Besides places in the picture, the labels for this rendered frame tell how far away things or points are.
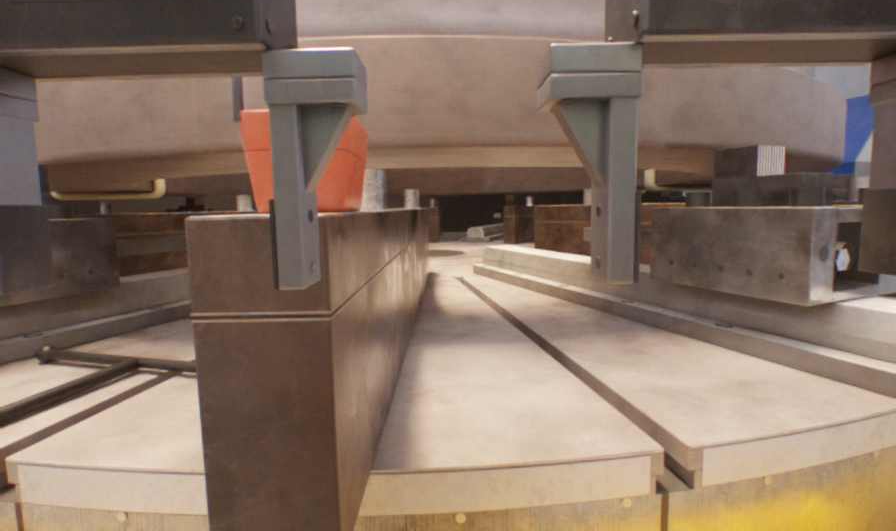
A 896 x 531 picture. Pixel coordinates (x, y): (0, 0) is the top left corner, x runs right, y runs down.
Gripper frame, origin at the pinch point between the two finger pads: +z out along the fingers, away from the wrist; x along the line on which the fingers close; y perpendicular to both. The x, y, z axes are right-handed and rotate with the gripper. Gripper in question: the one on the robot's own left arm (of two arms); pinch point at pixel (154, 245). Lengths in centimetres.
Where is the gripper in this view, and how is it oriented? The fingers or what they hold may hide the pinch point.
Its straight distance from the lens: 25.3
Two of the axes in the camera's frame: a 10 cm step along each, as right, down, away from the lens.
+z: 0.2, 9.9, 1.0
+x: -10.0, 0.2, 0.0
